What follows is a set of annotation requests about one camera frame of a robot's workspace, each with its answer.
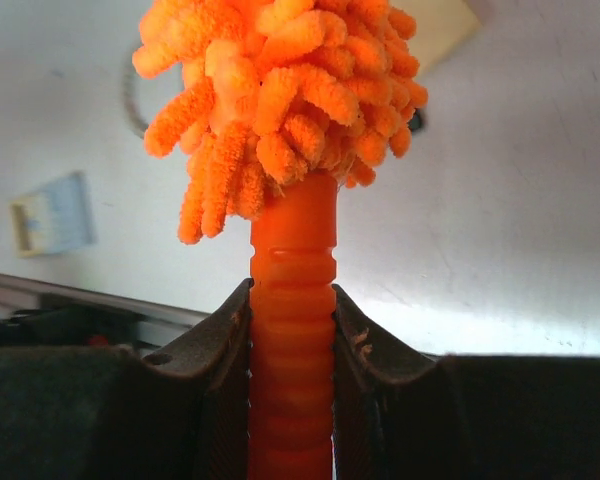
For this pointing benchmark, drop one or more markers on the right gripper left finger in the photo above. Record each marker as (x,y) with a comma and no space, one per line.
(107,412)

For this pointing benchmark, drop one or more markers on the yellow blue calculator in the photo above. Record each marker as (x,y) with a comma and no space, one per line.
(53,219)

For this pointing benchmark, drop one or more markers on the black vacuum nozzle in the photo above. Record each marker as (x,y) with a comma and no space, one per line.
(417,122)

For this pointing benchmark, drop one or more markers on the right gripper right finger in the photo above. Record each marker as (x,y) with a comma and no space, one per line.
(401,414)

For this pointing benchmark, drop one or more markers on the masking tape roll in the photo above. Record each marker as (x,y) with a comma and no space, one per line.
(132,115)

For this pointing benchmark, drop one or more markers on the orange microfiber duster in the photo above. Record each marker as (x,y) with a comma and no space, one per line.
(283,103)

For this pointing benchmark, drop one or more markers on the yellow sticky note pad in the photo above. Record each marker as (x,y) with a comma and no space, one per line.
(442,26)

